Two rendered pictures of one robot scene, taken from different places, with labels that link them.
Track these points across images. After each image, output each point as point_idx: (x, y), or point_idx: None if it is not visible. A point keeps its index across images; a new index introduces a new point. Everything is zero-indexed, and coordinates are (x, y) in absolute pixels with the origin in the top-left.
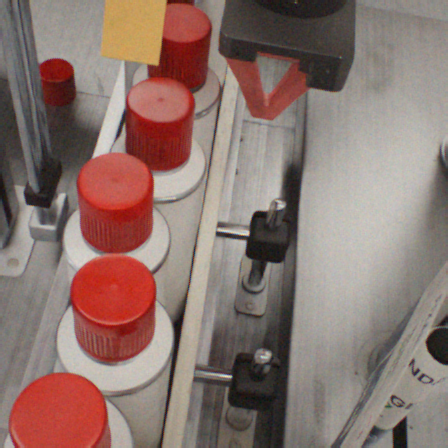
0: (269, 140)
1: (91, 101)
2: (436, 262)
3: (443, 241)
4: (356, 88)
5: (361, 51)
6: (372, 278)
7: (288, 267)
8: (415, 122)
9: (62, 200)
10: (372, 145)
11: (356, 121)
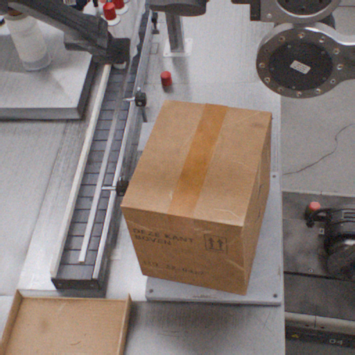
0: (100, 80)
1: (156, 82)
2: (62, 38)
3: (59, 42)
4: (70, 76)
5: (64, 89)
6: None
7: None
8: (55, 69)
9: (152, 28)
10: (70, 61)
11: (73, 66)
